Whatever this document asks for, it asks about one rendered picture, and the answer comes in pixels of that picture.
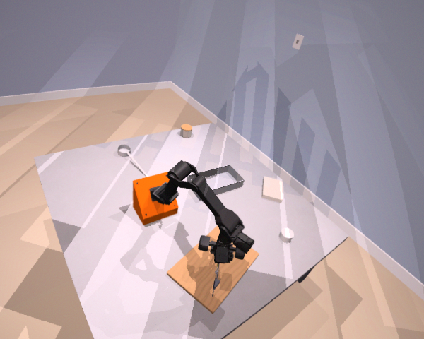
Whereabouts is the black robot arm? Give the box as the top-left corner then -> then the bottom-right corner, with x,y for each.
150,160 -> 254,263

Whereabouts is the grey cylindrical container with orange lid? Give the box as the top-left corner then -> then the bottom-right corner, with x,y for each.
180,124 -> 192,138

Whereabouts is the white short cylinder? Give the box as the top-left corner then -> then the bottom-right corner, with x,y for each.
279,228 -> 294,242

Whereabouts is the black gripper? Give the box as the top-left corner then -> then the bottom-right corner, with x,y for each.
198,235 -> 245,260

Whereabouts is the grey rectangular roasting tin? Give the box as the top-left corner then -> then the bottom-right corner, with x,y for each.
187,165 -> 245,195

